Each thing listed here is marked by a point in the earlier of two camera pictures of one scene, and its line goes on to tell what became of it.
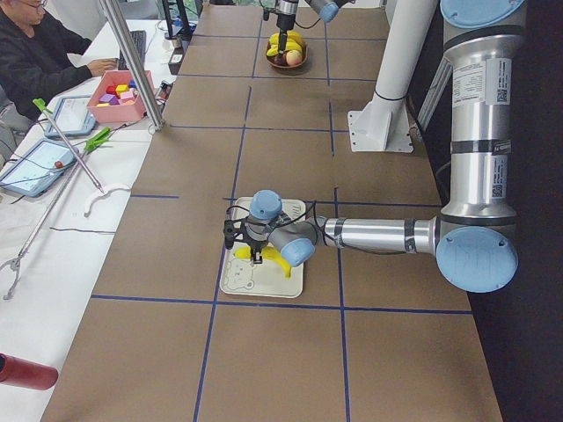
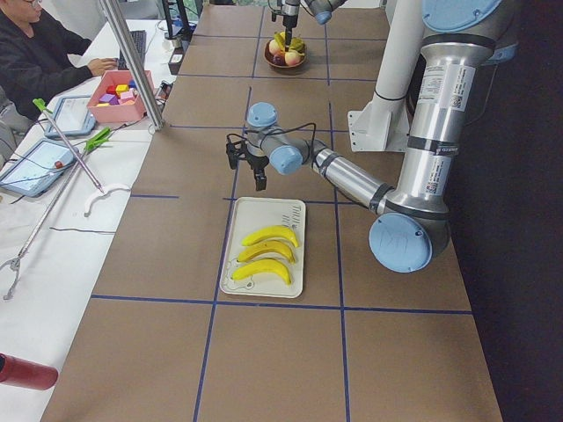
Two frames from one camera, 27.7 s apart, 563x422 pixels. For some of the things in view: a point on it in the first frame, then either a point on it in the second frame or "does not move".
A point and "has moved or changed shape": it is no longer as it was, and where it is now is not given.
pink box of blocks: x=116 y=98 does not move
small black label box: x=175 y=60 does not move
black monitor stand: x=185 y=33 does not move
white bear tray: x=269 y=278 does not move
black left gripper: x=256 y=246 -> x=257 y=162
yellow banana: x=268 y=252 -> x=262 y=265
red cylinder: x=24 y=374 does not move
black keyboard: x=139 y=40 does not move
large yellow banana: x=274 y=40 has moved or changed shape
